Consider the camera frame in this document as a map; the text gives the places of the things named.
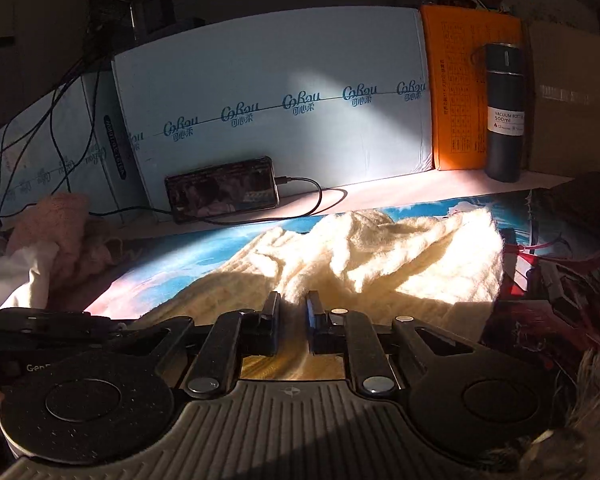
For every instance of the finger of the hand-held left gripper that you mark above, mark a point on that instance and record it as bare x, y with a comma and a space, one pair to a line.
55, 324

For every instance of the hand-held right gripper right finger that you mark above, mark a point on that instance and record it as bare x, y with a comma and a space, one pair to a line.
312, 312

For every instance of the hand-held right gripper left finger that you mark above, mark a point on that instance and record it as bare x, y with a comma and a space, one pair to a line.
273, 312

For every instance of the cream fluffy towel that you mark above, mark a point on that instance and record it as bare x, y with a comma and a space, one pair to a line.
380, 260

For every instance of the white cloth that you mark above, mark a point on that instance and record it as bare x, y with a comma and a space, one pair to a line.
25, 275

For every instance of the printed desk mat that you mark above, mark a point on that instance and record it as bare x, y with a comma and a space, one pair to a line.
220, 260

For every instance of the pink fluffy cloth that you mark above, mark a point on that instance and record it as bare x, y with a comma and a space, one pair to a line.
60, 225

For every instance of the black smartphone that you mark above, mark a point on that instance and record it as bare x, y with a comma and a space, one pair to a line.
220, 190

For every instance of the small light blue cardboard box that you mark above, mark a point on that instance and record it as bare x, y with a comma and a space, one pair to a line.
80, 132

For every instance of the dark vacuum bottle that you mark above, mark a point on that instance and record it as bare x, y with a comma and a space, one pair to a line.
502, 160

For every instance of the orange cardboard box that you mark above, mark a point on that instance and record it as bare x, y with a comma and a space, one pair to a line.
455, 110

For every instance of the large light blue cardboard box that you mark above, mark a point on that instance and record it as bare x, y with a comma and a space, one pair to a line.
280, 60

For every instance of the brown furry item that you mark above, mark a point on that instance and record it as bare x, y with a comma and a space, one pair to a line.
595, 410

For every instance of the brown cardboard box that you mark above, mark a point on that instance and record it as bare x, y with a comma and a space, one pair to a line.
570, 125

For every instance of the dark equipment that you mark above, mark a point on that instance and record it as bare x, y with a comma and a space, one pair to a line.
150, 10

